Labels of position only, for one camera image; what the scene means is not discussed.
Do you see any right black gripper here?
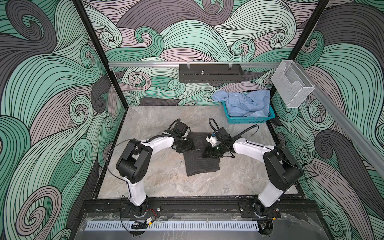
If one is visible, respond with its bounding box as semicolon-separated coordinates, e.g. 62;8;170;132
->
200;142;226;159

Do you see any dark grey pinstripe shirt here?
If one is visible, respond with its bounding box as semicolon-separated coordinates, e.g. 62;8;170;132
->
183;132;220;177

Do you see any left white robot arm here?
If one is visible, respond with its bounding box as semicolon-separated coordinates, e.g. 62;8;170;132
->
116;119;195;213

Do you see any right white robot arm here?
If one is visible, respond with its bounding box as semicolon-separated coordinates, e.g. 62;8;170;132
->
203;118;306;216

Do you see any teal plastic basket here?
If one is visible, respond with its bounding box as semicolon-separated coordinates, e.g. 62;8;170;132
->
222;102;276;124

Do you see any light blue shirt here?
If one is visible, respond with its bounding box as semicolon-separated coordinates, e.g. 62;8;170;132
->
212;90;271;118

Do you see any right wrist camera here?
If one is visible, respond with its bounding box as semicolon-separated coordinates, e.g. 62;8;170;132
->
206;136;220;147

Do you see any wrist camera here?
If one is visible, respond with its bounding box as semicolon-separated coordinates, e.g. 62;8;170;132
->
206;136;220;147
174;121;190;137

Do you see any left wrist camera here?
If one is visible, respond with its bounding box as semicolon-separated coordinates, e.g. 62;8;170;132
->
174;121;190;137

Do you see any black perforated wall tray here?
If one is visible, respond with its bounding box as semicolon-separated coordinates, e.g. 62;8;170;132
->
179;65;244;84

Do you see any clear plastic wall bin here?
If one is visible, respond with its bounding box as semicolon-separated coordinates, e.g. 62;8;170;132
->
271;60;315;109

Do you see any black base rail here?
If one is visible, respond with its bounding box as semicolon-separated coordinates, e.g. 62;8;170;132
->
80;196;319;218

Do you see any aluminium back rail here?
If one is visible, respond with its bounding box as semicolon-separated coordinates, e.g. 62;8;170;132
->
108;61;280;69

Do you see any aluminium rail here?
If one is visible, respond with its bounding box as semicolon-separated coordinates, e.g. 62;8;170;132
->
108;61;280;69
297;64;384;177

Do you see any aluminium right rail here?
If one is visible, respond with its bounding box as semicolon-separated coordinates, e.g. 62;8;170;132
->
297;64;384;177

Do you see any white slotted cable duct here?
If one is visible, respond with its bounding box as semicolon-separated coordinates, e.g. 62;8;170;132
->
85;220;259;232

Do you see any black right corner post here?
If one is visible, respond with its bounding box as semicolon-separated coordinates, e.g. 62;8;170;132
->
288;0;329;60

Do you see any black corner post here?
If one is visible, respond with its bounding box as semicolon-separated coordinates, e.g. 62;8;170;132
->
288;0;329;60
72;0;129;111

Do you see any black left corner post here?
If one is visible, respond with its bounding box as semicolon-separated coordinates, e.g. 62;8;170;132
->
72;0;129;111

